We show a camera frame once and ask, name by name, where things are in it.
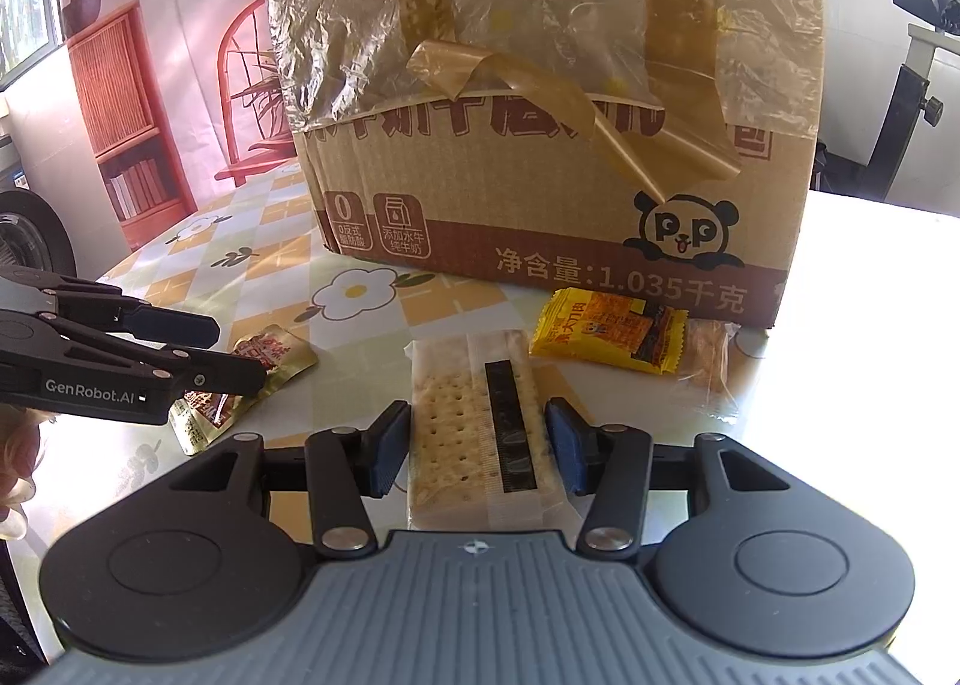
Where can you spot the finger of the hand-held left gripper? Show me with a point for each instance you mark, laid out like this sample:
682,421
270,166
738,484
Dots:
217,376
172,328

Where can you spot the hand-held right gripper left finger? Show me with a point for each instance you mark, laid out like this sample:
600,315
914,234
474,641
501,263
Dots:
391,449

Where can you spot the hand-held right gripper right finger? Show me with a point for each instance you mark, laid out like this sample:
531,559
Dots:
566,446

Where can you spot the clear cracker packet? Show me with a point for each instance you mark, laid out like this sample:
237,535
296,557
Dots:
450,430

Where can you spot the gold and red snack packet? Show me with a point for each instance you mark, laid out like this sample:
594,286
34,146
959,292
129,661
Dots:
279,353

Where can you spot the plastic-lined cardboard box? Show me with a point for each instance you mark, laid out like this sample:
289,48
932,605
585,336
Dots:
525,130

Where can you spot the person's left hand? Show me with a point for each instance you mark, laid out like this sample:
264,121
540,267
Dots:
16,460

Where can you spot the flower-patterned tablecloth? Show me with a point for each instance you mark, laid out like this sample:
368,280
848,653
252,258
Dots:
247,280

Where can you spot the yellow snack packet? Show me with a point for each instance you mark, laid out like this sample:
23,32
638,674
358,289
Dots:
600,332

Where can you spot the black round appliance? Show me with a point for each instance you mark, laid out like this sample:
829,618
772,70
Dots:
34,235

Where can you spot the small clear snack packet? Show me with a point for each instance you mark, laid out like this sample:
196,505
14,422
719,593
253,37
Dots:
711,358

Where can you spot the printed backdrop cloth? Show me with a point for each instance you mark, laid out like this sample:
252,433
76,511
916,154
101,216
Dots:
150,17

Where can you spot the black exercise bike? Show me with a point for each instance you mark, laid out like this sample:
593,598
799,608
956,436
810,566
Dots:
900,115

